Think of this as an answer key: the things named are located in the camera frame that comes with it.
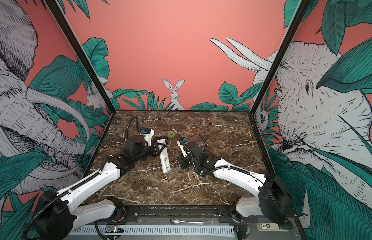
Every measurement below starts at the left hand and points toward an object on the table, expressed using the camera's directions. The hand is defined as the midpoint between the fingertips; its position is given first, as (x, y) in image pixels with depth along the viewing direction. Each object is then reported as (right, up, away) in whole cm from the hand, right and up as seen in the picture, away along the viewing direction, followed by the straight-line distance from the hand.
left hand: (165, 143), depth 78 cm
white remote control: (-1, -7, 0) cm, 7 cm away
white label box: (+51, -38, -10) cm, 64 cm away
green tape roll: (0, +3, +29) cm, 29 cm away
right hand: (+6, -7, 0) cm, 9 cm away
